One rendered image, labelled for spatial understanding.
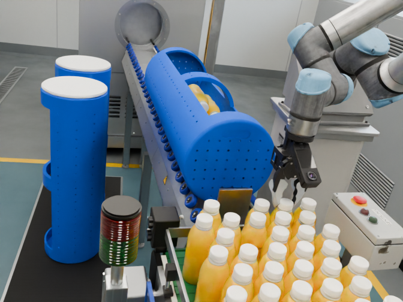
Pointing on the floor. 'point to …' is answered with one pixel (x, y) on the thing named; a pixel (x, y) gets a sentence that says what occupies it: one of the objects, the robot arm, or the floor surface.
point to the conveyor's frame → (158, 268)
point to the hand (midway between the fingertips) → (285, 204)
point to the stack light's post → (114, 294)
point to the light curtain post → (213, 35)
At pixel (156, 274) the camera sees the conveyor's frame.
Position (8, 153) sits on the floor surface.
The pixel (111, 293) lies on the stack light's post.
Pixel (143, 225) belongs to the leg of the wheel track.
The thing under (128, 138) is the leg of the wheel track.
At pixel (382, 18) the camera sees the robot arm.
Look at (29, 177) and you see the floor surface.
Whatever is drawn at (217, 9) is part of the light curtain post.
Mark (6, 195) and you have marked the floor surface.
